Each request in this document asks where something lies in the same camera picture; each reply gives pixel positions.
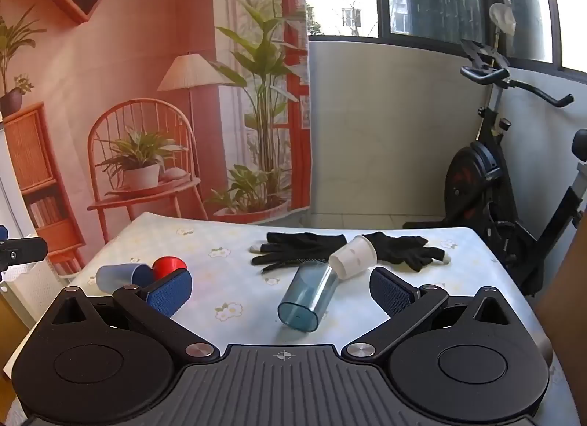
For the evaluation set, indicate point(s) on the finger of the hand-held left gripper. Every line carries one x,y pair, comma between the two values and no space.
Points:
25,249

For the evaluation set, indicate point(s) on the white lace cloth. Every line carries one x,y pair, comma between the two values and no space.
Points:
27,288

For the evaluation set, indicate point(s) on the white cap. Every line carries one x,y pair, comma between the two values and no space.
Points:
502,18

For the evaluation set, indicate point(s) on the red plastic cup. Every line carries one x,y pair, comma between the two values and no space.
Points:
169,264

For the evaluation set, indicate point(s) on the white paper cup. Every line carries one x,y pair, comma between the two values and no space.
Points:
353,257

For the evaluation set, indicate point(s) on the light blue plastic cup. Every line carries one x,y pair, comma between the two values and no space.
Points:
119,277

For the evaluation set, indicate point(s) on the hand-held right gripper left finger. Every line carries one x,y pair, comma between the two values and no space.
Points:
168,294

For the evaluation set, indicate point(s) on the transparent blue plastic cup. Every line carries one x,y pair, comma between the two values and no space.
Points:
305,300

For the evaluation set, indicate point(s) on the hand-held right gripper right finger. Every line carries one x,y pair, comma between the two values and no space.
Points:
390,292

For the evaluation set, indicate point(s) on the printed room backdrop cloth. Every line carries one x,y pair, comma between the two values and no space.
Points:
137,41

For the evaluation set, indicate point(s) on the black glove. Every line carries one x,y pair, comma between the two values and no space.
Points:
403,247
298,247

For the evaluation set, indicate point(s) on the black exercise bike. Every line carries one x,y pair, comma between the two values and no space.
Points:
472,178

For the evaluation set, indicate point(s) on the brown cardboard panel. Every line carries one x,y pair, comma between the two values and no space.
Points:
568,316

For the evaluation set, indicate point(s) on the floral tablecloth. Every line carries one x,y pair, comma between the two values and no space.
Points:
238,270

